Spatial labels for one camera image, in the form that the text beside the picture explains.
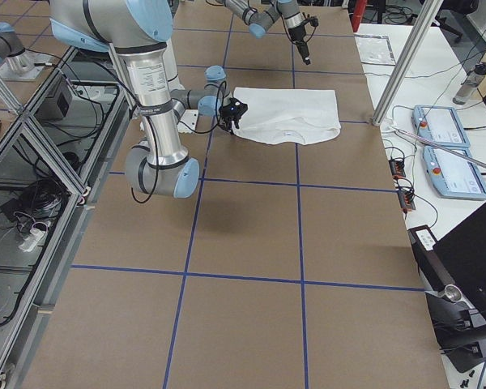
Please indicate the blue teach pendant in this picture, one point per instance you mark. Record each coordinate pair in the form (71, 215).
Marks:
(453, 177)
(441, 125)

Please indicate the upper blue teach pendant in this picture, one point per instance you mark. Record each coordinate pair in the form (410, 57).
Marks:
(441, 125)

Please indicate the white long-sleeve printed t-shirt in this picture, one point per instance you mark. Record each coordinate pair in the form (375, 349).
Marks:
(274, 116)

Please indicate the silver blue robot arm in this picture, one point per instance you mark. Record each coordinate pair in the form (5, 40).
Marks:
(259, 22)
(139, 33)

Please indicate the clear plastic document sleeve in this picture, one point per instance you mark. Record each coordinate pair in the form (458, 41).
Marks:
(375, 49)

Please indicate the lower blue teach pendant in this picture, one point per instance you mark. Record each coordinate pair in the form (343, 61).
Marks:
(453, 177)

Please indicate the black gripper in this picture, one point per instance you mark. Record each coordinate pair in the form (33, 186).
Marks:
(296, 35)
(228, 118)

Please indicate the aluminium frame rack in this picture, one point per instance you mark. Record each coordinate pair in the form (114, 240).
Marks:
(55, 154)

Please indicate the aluminium frame post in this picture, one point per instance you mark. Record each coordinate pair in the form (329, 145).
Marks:
(418, 33)

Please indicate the grey water bottle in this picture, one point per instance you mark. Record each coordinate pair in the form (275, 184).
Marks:
(473, 80)

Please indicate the black laptop computer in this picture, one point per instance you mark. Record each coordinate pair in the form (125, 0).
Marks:
(455, 268)

